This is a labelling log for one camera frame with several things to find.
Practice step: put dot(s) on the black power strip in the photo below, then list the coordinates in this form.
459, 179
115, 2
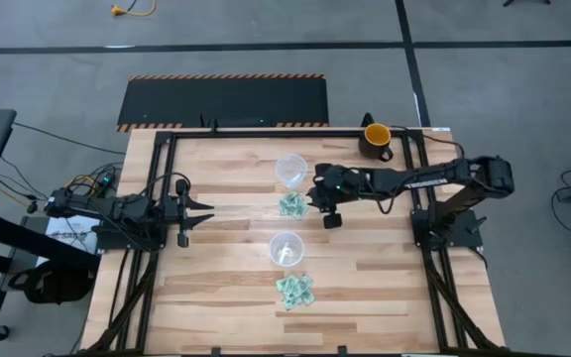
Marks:
103, 182

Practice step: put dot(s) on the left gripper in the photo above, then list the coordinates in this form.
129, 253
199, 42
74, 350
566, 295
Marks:
182, 233

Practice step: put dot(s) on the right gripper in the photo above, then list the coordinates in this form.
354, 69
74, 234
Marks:
345, 181

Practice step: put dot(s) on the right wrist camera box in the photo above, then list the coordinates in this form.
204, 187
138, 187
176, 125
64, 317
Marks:
315, 198

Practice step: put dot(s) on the black bag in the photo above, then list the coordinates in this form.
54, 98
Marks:
52, 282

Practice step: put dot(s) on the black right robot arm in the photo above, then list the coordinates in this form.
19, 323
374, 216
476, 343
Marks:
424, 181

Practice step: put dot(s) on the black mug yellow inside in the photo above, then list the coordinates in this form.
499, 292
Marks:
377, 135

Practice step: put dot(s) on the black hazard-striped floor mat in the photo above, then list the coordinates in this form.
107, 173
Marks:
226, 101

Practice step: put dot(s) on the black table clamp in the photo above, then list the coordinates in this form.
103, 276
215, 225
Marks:
367, 120

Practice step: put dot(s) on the clear plastic cup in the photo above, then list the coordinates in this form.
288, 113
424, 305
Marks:
291, 170
286, 249

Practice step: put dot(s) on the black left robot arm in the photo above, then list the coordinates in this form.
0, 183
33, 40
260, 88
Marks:
117, 208

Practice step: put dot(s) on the white printed paper sheet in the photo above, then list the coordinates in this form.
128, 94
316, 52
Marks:
67, 232

